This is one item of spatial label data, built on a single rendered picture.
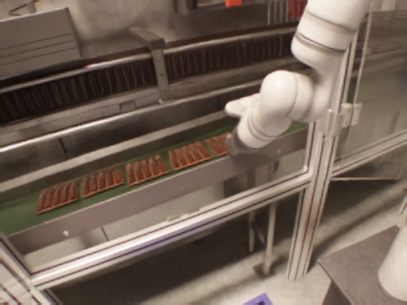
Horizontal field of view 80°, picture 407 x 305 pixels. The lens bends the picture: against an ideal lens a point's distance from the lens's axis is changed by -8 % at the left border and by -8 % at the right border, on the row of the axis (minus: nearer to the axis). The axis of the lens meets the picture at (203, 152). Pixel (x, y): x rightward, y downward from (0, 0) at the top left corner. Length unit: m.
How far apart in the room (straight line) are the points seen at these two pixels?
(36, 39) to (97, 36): 0.34
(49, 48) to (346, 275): 0.78
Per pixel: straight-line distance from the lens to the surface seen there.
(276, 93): 0.38
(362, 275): 0.68
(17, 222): 0.76
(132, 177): 0.68
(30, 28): 0.62
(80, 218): 0.68
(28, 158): 0.88
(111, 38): 0.93
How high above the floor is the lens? 1.09
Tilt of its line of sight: 34 degrees down
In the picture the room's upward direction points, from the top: 7 degrees counter-clockwise
